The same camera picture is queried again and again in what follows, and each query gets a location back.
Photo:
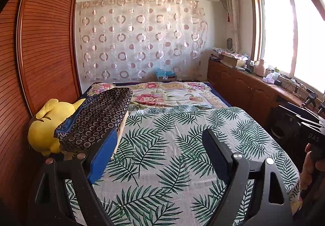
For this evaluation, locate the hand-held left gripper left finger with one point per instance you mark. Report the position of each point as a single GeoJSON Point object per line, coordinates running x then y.
{"type": "Point", "coordinates": [104, 157]}

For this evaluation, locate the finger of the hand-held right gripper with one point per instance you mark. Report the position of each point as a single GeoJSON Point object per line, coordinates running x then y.
{"type": "Point", "coordinates": [299, 114]}

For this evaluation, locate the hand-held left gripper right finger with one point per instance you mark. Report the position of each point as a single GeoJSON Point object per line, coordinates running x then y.
{"type": "Point", "coordinates": [215, 149]}

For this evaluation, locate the navy circle-patterned garment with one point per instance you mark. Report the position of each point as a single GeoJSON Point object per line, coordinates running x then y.
{"type": "Point", "coordinates": [101, 111]}

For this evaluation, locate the person's right hand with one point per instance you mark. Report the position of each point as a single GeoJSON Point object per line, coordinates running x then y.
{"type": "Point", "coordinates": [308, 172]}

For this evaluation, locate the black mini tripod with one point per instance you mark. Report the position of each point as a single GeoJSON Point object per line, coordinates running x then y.
{"type": "Point", "coordinates": [311, 99]}

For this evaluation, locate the black round appliance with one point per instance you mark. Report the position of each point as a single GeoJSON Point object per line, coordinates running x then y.
{"type": "Point", "coordinates": [279, 125]}

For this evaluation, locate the green leaf print bedsheet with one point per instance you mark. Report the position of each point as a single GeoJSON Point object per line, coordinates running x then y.
{"type": "Point", "coordinates": [165, 152]}

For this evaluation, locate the white kettle jug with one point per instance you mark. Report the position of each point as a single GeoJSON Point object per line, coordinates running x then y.
{"type": "Point", "coordinates": [260, 68]}

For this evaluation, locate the yellow plush toy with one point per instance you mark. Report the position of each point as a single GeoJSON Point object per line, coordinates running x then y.
{"type": "Point", "coordinates": [45, 129]}

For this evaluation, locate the long wooden cabinet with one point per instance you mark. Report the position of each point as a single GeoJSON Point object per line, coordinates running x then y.
{"type": "Point", "coordinates": [238, 83]}

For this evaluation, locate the floral blanket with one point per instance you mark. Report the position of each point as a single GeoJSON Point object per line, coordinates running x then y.
{"type": "Point", "coordinates": [162, 94]}

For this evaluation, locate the cardboard box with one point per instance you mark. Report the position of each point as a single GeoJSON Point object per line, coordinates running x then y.
{"type": "Point", "coordinates": [233, 62]}

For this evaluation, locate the wooden-framed window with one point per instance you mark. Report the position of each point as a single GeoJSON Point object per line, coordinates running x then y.
{"type": "Point", "coordinates": [276, 33]}

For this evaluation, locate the blue tissue box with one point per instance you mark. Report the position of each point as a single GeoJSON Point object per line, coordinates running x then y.
{"type": "Point", "coordinates": [165, 74]}

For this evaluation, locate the floral cloth bundle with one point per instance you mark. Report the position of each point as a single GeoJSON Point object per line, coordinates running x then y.
{"type": "Point", "coordinates": [223, 52]}

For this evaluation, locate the oval grey ornament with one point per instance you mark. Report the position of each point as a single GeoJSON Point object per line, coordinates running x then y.
{"type": "Point", "coordinates": [230, 43]}

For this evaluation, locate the red tassel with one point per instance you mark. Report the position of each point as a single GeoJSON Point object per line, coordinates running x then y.
{"type": "Point", "coordinates": [229, 17]}

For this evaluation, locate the cream side curtain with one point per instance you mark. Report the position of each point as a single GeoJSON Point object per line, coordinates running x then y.
{"type": "Point", "coordinates": [232, 12]}

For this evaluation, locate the sheer circle-patterned curtain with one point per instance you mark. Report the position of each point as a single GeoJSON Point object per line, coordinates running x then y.
{"type": "Point", "coordinates": [142, 38]}

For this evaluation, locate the wooden slatted wardrobe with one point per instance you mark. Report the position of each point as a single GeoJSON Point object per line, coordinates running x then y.
{"type": "Point", "coordinates": [45, 38]}

